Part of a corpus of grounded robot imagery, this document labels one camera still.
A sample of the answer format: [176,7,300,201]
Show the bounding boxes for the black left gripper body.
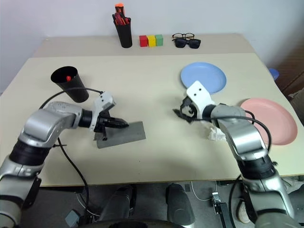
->
[94,110,114,141]

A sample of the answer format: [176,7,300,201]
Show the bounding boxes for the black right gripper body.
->
[180,98,201,123]

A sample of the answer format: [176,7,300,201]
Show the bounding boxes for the grey cloth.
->
[94,121,147,150]

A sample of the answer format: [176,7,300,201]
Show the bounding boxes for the wide black plastic cup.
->
[50,66,90,104]

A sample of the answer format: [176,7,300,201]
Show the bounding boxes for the white crumpled object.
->
[205,126,226,142]

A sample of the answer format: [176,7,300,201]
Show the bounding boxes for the blue plate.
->
[180,62,227,95]

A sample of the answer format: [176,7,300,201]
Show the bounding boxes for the black sunglasses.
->
[174,38,202,50]

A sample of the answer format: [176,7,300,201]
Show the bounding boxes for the dark rounded shape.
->
[165,183,196,225]
[98,184,137,224]

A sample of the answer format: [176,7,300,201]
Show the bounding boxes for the tall black pen holder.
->
[115,23,133,49]

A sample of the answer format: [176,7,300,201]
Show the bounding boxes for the pink plate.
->
[239,98,298,146]

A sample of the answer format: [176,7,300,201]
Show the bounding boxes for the blue round lid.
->
[268,68,280,83]

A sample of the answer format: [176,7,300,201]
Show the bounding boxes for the small grey box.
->
[64,209,80,228]

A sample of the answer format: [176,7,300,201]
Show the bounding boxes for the white shoe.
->
[237,198,253,225]

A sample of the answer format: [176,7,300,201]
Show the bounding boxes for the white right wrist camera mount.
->
[186,80,214,119]

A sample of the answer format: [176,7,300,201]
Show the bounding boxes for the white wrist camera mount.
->
[186,80,214,119]
[89,91,117,133]

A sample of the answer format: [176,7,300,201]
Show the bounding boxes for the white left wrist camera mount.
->
[89,91,117,133]

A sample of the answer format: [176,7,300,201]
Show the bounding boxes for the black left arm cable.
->
[38,87,105,214]

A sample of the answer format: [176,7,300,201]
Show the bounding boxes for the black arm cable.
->
[210,110,274,152]
[38,87,105,214]

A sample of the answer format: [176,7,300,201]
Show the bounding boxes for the brown frame glasses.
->
[171,32,196,41]

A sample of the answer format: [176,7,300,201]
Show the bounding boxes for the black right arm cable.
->
[210,110,274,152]

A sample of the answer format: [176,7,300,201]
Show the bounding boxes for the black table frame bar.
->
[39,186,86,194]

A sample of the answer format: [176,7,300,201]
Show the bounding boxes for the thin white floor cable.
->
[190,181,218,201]

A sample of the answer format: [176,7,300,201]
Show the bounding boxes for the black metal bracket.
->
[211,192,233,228]

